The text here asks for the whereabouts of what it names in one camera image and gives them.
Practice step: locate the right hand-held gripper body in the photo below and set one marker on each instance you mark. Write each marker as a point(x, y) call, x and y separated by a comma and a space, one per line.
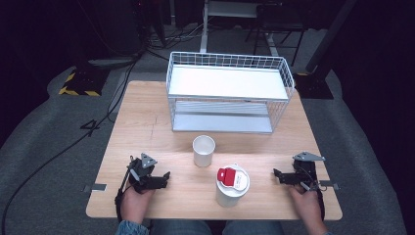
point(305, 171)

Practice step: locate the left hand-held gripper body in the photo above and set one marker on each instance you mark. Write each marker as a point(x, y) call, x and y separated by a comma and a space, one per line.
point(143, 169)

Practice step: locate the person's right hand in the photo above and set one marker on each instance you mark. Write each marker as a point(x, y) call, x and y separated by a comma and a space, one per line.
point(305, 204)

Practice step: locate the person's left hand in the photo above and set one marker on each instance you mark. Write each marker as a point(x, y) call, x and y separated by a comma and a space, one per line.
point(135, 205)

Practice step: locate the grey tape piece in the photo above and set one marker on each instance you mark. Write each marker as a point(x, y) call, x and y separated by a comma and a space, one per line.
point(329, 184)
point(97, 187)

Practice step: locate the white open cup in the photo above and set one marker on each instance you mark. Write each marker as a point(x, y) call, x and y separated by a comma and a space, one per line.
point(203, 153)

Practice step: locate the person's left leg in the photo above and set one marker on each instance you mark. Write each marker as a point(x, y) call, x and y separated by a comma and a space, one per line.
point(182, 228)

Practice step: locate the person's leg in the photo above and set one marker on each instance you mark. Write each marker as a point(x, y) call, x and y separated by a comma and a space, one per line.
point(182, 228)
point(254, 229)

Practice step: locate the white cup with red-white lid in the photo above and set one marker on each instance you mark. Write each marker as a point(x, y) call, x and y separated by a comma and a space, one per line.
point(232, 187)

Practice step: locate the person's right leg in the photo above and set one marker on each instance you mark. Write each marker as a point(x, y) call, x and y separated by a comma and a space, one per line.
point(254, 229)

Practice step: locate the black stand base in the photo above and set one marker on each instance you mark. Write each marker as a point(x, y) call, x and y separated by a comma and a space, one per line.
point(313, 86)

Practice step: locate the yellow-black striped stand base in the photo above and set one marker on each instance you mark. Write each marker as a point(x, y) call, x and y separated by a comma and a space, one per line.
point(81, 83)

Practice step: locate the black slanted stand pole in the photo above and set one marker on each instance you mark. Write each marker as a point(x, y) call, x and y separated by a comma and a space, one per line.
point(329, 36)

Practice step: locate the white desk frame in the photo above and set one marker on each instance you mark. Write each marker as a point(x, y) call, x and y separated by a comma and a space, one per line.
point(228, 9)

